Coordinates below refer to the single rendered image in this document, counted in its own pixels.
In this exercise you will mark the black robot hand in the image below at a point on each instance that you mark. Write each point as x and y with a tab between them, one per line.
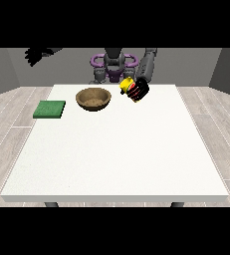
139	89
36	55

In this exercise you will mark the yellow cup with melon print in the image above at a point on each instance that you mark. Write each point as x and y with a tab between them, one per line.
126	84

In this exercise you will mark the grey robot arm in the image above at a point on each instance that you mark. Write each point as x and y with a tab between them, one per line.
146	65

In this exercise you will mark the brown wooden bowl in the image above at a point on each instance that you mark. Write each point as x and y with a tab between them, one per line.
93	98

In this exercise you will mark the green square pad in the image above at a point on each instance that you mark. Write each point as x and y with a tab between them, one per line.
49	109

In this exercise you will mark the dark table leg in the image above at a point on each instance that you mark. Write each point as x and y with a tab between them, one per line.
51	204
177	204

